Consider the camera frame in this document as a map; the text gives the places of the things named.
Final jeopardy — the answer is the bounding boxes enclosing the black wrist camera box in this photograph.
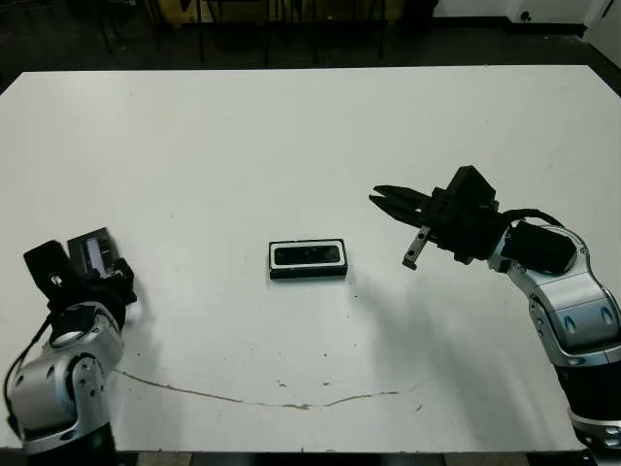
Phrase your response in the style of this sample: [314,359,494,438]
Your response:
[22,240,72,295]
[444,165,501,215]

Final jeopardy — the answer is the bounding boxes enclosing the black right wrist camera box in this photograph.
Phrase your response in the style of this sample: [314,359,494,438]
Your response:
[444,165,501,215]

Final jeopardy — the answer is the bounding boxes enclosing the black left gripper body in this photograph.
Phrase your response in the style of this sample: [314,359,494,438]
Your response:
[48,274,137,331]

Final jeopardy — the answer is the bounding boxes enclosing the black box with white insert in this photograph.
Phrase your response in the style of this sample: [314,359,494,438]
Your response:
[266,237,348,282]

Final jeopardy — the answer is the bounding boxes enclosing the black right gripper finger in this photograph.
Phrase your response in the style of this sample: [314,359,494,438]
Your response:
[368,195,422,225]
[373,183,433,210]

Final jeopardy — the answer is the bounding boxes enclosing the black bar-shaped camera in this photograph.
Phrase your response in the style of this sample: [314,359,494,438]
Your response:
[273,245,342,267]

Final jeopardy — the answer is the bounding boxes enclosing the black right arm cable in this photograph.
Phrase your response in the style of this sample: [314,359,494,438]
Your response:
[499,207,567,229]

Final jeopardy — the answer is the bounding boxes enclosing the yellow wooden cabinet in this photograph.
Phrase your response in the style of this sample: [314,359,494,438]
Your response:
[159,0,273,23]

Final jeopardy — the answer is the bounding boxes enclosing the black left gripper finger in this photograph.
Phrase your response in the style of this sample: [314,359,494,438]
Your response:
[109,259,137,300]
[82,264,112,285]

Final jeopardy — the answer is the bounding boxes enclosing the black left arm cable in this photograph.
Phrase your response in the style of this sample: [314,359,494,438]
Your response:
[1,310,54,433]

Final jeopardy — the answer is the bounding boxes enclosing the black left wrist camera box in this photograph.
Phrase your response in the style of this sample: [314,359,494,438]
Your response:
[22,240,72,295]

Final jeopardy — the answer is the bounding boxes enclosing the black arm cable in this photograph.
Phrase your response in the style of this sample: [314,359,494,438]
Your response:
[1,310,54,433]
[499,207,567,229]

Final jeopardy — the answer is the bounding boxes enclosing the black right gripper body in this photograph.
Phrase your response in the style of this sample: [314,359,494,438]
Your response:
[402,187,508,271]

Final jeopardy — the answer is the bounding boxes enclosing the black printed box lid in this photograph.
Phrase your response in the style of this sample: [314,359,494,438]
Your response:
[66,224,122,281]

